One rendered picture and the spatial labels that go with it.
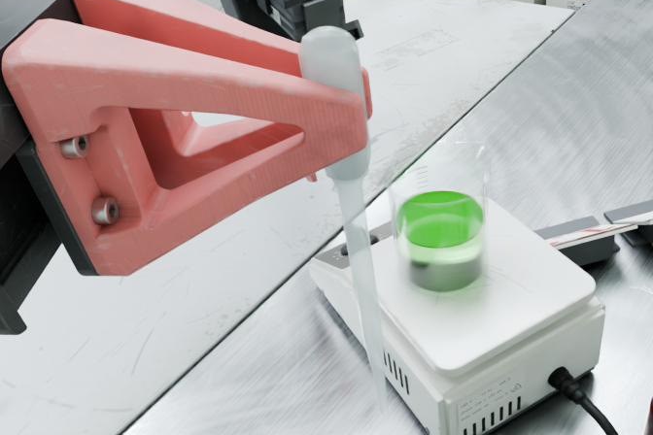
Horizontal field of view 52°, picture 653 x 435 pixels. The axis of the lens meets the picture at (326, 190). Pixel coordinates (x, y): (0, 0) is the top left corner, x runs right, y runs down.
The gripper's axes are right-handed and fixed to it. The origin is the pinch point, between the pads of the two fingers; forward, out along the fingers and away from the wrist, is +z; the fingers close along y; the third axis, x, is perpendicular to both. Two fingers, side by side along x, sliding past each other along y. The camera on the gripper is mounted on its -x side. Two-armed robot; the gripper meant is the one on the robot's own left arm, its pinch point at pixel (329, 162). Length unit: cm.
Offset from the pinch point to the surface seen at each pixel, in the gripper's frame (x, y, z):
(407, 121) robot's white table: 20.9, 16.4, 1.2
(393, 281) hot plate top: -7.8, -1.2, 8.1
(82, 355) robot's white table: 9.7, -23.0, 7.8
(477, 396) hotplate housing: -13.5, -0.7, 15.0
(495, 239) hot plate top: -8.3, 6.6, 8.4
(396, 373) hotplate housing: -7.8, -3.3, 13.9
